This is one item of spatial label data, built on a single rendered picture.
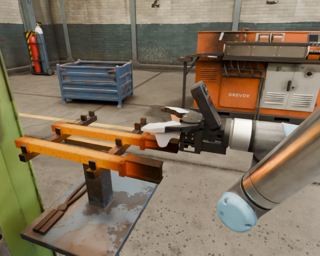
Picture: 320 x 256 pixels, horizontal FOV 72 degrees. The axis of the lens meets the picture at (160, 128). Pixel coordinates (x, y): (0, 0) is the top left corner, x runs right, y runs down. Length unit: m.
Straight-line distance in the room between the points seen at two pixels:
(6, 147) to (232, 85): 3.12
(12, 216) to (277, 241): 1.52
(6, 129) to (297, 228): 1.82
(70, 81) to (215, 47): 2.55
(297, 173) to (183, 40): 7.40
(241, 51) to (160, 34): 4.85
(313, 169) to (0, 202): 0.92
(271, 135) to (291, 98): 3.19
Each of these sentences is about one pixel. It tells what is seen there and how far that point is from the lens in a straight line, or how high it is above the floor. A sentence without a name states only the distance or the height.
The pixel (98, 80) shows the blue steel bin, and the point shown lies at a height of 0.46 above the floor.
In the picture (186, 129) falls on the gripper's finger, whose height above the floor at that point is 1.06.
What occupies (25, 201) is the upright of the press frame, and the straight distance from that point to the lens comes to 1.07.
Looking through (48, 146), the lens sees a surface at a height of 0.99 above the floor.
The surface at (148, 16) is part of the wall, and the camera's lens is 8.02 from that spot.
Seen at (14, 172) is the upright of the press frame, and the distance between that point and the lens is 0.99.
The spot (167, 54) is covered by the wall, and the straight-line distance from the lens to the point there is 7.84.
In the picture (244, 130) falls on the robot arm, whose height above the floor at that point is 1.06.
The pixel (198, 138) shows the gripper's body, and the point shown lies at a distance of 0.53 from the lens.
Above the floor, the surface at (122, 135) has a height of 0.99.
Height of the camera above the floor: 1.26
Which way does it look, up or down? 24 degrees down
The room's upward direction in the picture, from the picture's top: straight up
